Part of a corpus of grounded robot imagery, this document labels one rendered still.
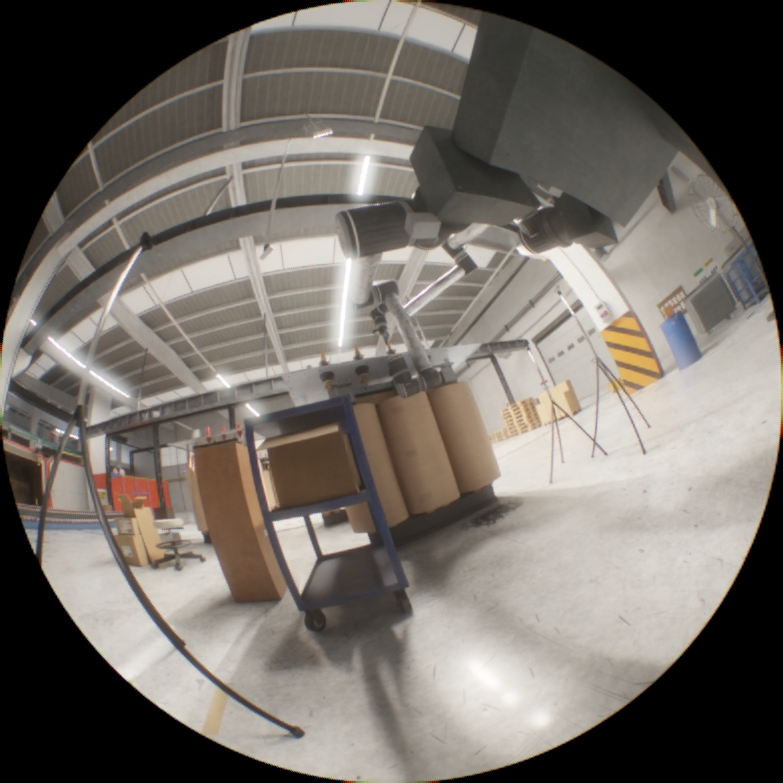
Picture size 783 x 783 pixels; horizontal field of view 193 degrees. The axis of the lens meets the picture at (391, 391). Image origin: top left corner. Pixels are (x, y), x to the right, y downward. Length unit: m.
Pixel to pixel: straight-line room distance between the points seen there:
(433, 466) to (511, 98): 1.83
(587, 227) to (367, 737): 1.69
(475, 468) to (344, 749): 1.80
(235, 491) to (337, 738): 1.18
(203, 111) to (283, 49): 2.98
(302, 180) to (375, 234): 9.12
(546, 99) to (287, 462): 1.30
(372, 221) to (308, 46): 9.43
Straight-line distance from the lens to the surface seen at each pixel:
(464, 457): 1.85
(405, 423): 1.68
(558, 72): 0.72
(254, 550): 1.40
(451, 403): 1.88
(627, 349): 5.64
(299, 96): 9.47
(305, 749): 0.75
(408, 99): 10.10
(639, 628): 0.76
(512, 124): 0.64
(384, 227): 0.86
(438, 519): 1.88
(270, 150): 7.87
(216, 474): 1.43
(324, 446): 0.87
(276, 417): 0.92
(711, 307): 8.72
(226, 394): 11.22
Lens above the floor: 0.61
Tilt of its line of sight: 17 degrees up
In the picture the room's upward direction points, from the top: 18 degrees counter-clockwise
